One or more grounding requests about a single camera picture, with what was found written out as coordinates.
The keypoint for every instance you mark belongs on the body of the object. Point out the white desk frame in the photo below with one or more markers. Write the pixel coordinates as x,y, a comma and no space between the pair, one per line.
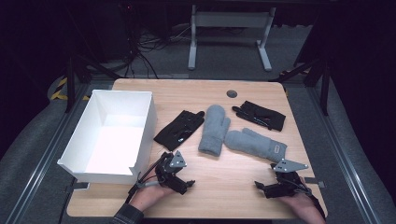
230,19

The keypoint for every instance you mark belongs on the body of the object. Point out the person's left hand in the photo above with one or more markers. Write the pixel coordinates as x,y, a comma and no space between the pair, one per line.
149,194

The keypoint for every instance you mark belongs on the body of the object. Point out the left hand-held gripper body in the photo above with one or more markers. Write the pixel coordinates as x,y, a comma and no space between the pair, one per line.
168,174

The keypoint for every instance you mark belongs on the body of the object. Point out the white box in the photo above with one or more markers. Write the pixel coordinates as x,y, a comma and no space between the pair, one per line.
118,146

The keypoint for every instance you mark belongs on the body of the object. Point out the grey table bracket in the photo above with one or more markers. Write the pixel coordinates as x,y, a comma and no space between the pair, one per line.
316,183
81,185

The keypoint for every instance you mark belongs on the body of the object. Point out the yellow black hazard tape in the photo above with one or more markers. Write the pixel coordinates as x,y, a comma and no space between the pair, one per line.
60,90

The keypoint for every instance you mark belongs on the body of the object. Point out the person's right hand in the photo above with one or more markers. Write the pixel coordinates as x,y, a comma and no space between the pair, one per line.
302,205

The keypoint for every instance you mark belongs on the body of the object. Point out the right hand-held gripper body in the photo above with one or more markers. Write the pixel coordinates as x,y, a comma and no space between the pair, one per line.
288,183

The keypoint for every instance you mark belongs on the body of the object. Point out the grey mitten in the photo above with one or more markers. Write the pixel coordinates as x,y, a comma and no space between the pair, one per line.
252,143
213,130

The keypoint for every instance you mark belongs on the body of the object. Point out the round grey table grommet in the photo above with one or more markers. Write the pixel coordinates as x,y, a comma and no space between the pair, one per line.
232,94

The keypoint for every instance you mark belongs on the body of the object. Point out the black metal stand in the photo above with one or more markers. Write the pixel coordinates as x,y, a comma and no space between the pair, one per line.
325,87
71,84

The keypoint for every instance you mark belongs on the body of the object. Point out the grey metal floor rail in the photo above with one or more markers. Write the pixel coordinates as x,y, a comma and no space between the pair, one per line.
345,161
43,161

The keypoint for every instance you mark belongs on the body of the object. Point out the black glove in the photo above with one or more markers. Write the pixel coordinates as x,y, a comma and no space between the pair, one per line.
179,130
261,115

